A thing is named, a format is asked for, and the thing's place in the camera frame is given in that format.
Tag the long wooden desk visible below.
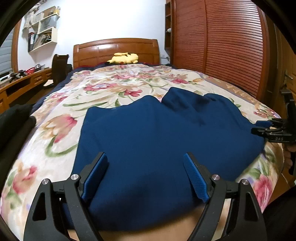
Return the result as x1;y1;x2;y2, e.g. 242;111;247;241
0;68;52;113

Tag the yellow Pikachu plush toy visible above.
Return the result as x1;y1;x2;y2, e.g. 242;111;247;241
106;52;138;65

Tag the white wall shelf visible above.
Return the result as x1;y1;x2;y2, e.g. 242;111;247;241
23;3;60;53

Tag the wooden door with handle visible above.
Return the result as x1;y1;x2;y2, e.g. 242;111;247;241
274;27;295;118

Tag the navy blue suit jacket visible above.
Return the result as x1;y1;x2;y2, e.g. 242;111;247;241
72;87;265;231

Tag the wooden headboard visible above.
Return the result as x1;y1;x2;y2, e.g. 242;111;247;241
73;38;160;69

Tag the grey window blind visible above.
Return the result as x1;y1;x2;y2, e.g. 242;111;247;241
0;29;14;74

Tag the floral bed quilt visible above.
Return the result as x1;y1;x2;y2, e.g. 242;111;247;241
1;64;283;239

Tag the louvered wooden wardrobe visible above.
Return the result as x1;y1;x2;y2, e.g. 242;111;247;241
165;0;277;104

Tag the dark wooden chair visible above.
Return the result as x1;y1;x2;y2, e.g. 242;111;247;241
44;54;73;89

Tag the right hand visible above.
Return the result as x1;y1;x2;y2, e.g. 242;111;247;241
282;144;296;169

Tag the red basket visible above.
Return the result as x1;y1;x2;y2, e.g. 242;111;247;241
26;67;35;75

